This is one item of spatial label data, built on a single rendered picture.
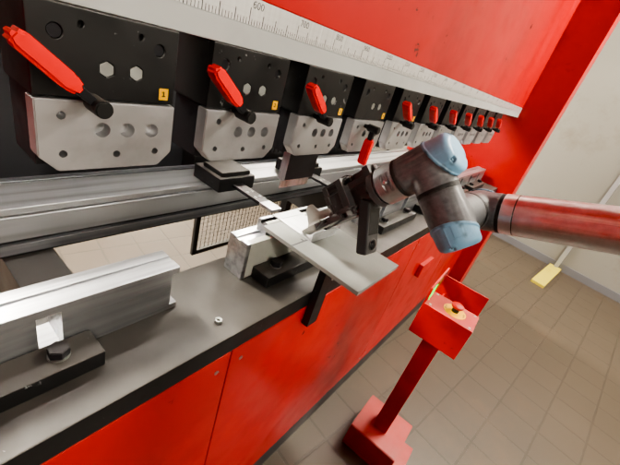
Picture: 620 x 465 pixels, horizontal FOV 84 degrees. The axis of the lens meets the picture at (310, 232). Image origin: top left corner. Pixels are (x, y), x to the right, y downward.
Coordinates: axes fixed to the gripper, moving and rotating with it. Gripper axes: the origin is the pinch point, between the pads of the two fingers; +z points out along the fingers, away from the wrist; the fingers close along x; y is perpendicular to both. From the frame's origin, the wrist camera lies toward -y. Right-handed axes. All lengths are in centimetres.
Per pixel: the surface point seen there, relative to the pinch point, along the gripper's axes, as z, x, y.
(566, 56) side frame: -49, -214, 54
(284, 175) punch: -2.5, 6.1, 13.3
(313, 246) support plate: -1.9, 5.2, -3.4
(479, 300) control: -4, -60, -39
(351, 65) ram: -22.8, -1.8, 27.0
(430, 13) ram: -34, -28, 38
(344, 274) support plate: -8.5, 6.6, -11.0
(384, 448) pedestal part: 45, -42, -84
